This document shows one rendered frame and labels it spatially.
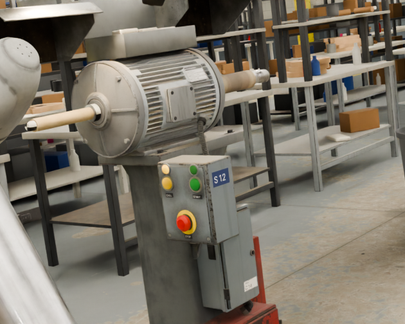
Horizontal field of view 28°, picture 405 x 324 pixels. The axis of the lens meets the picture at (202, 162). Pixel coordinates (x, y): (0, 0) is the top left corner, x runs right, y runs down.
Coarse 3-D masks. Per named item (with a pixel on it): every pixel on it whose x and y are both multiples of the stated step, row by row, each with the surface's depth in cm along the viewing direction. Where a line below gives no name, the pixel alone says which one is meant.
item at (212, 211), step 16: (176, 160) 197; (192, 160) 194; (208, 160) 191; (224, 160) 192; (160, 176) 197; (176, 176) 194; (192, 176) 190; (208, 176) 188; (224, 176) 192; (176, 192) 195; (192, 192) 191; (208, 192) 189; (224, 192) 193; (176, 208) 196; (192, 208) 192; (208, 208) 189; (224, 208) 193; (176, 224) 197; (192, 224) 193; (208, 224) 190; (224, 224) 193; (176, 240) 199; (192, 240) 195; (208, 240) 191; (224, 240) 193; (192, 256) 202
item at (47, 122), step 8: (64, 112) 199; (72, 112) 200; (80, 112) 202; (88, 112) 204; (32, 120) 193; (40, 120) 193; (48, 120) 194; (56, 120) 196; (64, 120) 198; (72, 120) 200; (80, 120) 202; (40, 128) 193; (48, 128) 195
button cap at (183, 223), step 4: (180, 216) 193; (184, 216) 193; (176, 220) 194; (180, 220) 193; (184, 220) 192; (188, 220) 192; (180, 224) 193; (184, 224) 192; (188, 224) 192; (180, 228) 193; (184, 228) 193; (188, 228) 193
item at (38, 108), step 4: (40, 104) 691; (44, 104) 684; (48, 104) 678; (52, 104) 673; (56, 104) 667; (60, 104) 670; (32, 108) 660; (36, 108) 653; (40, 108) 655; (44, 108) 660; (48, 108) 663; (52, 108) 664; (56, 108) 666; (60, 108) 670; (28, 112) 660; (32, 112) 648; (36, 112) 649; (40, 112) 654
